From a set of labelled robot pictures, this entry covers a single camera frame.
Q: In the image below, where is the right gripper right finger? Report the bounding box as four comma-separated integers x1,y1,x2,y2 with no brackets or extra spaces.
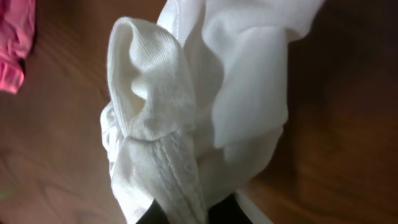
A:
208,194,252,224

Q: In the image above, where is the pink printed t-shirt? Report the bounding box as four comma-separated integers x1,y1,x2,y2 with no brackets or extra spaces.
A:
1,0,36,94

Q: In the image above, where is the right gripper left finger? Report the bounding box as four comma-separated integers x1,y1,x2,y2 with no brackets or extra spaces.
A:
136,200,169,224

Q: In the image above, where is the white t-shirt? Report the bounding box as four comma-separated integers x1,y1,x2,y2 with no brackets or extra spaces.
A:
100,0,322,223

